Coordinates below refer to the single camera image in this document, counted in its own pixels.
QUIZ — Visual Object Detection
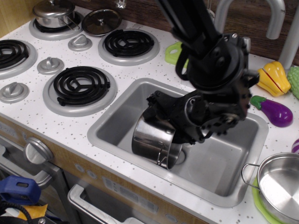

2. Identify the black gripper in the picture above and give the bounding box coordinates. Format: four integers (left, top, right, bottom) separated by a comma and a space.
142, 91, 210, 144

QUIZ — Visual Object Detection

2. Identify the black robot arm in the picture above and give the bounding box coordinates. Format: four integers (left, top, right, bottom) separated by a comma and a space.
143, 0, 259, 144

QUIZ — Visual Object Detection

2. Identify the grey toy sink basin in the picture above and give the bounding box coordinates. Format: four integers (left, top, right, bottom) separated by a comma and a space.
87, 78, 269, 207

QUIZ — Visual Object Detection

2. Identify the round steel pot lid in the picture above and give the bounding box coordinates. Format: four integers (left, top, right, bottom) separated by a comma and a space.
81, 9, 122, 36

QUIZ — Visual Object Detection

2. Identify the small lidded steel pot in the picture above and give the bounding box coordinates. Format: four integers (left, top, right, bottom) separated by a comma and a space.
32, 0, 79, 30

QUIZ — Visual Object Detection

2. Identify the green cutting board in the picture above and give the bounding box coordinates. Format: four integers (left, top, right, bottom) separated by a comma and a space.
164, 42, 182, 65

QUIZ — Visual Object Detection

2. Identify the back right stove burner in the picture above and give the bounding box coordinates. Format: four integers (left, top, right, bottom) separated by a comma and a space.
98, 29, 160, 66

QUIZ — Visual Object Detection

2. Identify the front right stove burner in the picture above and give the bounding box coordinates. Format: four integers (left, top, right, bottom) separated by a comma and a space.
43, 66, 117, 117

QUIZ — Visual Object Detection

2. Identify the silver dishwasher door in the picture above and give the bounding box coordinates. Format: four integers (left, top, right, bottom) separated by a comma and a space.
67, 183, 152, 224

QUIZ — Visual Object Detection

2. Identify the purple toy eggplant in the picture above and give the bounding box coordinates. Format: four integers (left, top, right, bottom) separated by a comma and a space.
250, 96, 293, 127

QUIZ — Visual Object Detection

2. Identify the yellow toy bell pepper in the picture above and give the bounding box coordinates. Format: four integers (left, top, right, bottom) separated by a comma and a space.
257, 61, 291, 97

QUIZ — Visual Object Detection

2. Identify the grey stove knob top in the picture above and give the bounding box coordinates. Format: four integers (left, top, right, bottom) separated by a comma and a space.
68, 34, 93, 52

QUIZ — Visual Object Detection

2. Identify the grey stove knob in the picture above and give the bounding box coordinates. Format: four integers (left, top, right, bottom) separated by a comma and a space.
0, 82, 29, 104
68, 34, 93, 52
37, 57, 64, 75

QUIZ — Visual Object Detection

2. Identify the green plate under pan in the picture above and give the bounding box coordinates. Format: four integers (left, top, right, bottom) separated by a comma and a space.
252, 177, 299, 224

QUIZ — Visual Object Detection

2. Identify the grey stove knob middle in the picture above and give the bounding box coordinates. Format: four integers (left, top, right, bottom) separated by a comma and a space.
37, 57, 64, 75

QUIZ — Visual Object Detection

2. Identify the purple striped toy vegetable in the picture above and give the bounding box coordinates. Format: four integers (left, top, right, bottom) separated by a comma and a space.
291, 139, 299, 154

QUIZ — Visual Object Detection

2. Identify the silver oven dial knob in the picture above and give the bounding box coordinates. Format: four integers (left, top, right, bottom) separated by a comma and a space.
23, 137, 54, 165

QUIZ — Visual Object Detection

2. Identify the back left stove burner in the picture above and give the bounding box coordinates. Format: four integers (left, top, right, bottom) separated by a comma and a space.
29, 12, 84, 41

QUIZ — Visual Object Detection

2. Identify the green toy corn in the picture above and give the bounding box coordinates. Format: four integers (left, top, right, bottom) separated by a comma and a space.
287, 67, 299, 99

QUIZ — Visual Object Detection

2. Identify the grey stove knob bottom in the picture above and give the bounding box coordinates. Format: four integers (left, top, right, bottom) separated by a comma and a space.
0, 82, 29, 104

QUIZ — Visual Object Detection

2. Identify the silver toy faucet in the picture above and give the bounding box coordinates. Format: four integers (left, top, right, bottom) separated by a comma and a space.
214, 0, 286, 61

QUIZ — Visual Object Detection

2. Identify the left edge stove burner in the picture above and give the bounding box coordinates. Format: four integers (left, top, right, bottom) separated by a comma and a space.
0, 40, 37, 80

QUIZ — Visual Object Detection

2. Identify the steel pan with handle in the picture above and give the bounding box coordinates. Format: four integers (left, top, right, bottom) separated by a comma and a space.
241, 153, 299, 224

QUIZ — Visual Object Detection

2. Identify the white vertical post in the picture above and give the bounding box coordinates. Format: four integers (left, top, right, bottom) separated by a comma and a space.
278, 4, 299, 71

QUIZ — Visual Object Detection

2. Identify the silver oven door handle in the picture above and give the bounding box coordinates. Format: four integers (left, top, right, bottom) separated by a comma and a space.
0, 147, 53, 189

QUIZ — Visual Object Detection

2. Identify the black cable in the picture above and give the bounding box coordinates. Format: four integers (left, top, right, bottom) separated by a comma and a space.
0, 200, 32, 221

